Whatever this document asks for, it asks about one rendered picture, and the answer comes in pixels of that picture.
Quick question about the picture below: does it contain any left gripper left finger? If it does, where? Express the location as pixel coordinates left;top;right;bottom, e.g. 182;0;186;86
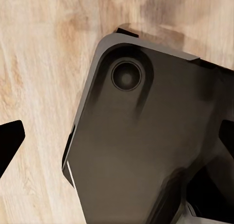
0;120;25;178

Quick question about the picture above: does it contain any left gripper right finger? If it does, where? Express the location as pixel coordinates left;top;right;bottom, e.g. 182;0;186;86
218;120;234;159

